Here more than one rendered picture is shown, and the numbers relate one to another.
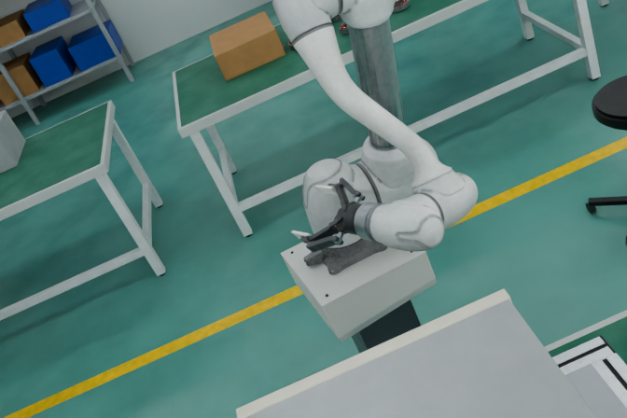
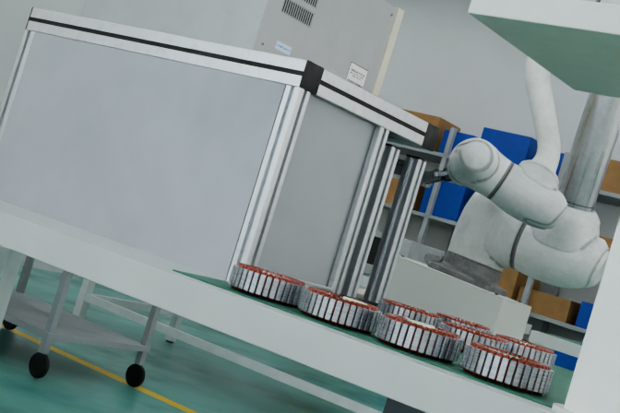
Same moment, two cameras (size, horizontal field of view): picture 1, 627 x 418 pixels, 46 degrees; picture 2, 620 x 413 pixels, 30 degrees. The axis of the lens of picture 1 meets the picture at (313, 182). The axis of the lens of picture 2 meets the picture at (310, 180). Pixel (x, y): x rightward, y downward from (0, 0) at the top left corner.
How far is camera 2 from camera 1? 2.14 m
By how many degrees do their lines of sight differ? 47
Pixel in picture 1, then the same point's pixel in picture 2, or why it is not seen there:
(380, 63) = (598, 102)
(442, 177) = (538, 165)
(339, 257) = (447, 262)
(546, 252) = not seen: outside the picture
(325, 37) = not seen: hidden behind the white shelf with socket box
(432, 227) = (479, 149)
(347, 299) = (410, 268)
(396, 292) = (450, 309)
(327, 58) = not seen: hidden behind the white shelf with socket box
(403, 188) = (544, 249)
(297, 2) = not seen: outside the picture
